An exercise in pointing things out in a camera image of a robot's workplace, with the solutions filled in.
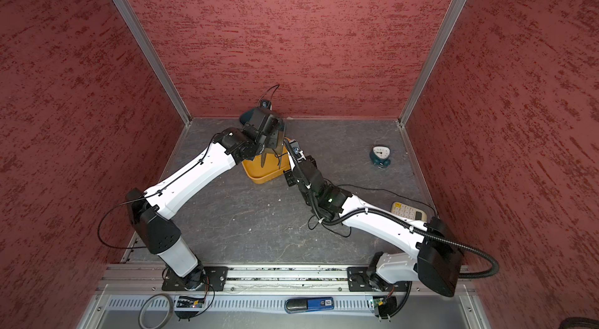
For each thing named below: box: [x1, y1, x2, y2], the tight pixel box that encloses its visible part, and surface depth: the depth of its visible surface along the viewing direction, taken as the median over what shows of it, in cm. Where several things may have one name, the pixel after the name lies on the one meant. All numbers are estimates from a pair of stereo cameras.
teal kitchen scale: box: [369, 144, 391, 170], surface depth 105 cm
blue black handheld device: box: [284, 297, 335, 315], surface depth 69 cm
